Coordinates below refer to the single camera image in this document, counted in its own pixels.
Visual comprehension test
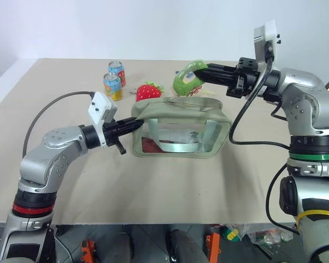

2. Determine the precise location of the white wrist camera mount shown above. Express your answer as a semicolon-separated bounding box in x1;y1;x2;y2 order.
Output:
253;19;282;72
87;91;119;149

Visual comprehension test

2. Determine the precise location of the clear plastic bag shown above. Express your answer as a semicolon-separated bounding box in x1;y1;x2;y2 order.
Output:
246;225;294;245

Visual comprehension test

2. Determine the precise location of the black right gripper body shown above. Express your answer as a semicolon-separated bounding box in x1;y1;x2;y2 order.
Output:
226;56;264;99

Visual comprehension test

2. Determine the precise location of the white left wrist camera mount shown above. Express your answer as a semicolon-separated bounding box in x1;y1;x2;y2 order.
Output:
87;91;119;149

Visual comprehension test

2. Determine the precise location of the orange black clamp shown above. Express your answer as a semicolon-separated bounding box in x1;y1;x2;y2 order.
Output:
80;238;96;263
205;232;222;263

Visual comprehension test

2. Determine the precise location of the green pouch with clear window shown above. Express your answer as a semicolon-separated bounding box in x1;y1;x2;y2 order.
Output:
131;96;232;160

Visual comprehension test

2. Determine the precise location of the blue orange drink can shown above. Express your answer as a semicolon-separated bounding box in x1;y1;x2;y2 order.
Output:
103;72;124;102
107;60;126;87

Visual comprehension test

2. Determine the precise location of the red strawberry plush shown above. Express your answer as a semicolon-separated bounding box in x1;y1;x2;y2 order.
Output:
135;80;166;102

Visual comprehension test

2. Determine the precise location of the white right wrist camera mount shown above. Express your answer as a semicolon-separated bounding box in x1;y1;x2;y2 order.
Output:
253;19;282;72

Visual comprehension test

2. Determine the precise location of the grey left arm cable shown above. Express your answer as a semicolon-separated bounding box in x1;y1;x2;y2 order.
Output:
22;90;97;159

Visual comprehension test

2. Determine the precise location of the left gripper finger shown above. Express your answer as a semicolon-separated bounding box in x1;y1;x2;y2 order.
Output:
114;117;144;130
116;123;144;137

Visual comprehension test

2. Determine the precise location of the white red printed packet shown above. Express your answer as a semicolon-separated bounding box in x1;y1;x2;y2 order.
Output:
187;85;204;97

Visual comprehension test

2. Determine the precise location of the dark rounded shape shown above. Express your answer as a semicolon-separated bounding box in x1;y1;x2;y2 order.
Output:
167;229;209;263

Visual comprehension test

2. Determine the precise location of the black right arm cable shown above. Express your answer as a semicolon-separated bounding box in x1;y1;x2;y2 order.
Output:
229;41;301;236

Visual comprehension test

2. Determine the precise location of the green plush ring keychain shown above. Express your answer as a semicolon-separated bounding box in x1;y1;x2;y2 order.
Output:
172;60;209;97

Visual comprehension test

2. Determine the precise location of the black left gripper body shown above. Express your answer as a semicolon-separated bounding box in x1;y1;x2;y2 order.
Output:
101;122;127;156

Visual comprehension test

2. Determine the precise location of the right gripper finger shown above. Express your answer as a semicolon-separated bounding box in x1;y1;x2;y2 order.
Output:
206;63;238;76
194;69;237;88

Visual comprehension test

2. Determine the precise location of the green yellow toy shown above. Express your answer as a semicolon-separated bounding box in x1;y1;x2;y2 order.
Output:
222;225;244;242

